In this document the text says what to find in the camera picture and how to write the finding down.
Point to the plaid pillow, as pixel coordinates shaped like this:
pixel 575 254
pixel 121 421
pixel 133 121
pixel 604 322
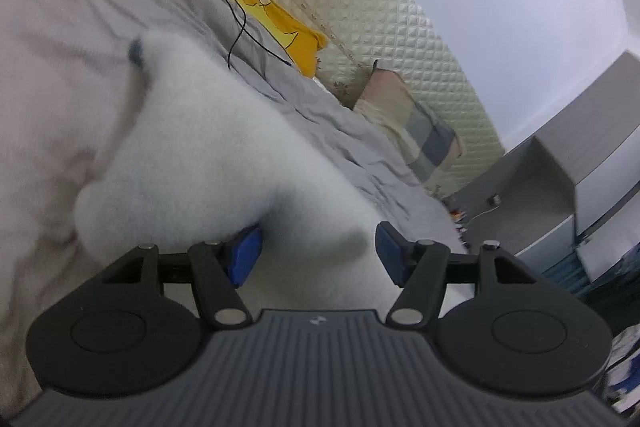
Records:
pixel 420 132

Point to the grey duvet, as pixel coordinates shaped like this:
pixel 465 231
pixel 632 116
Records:
pixel 310 117

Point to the small colourful items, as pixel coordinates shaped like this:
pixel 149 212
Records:
pixel 457 217

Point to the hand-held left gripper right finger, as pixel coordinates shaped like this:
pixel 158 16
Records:
pixel 392 252

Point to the cream quilted headboard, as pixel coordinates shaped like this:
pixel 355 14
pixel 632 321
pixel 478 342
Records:
pixel 375 7

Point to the grey bedside cabinet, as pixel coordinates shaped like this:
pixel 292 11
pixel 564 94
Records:
pixel 550 167

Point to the white blue-striped sweater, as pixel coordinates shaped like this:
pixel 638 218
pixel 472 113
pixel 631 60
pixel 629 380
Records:
pixel 225 157

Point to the yellow pillow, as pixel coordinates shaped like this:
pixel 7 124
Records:
pixel 300 52

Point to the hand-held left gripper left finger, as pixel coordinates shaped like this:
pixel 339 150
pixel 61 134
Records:
pixel 245 254

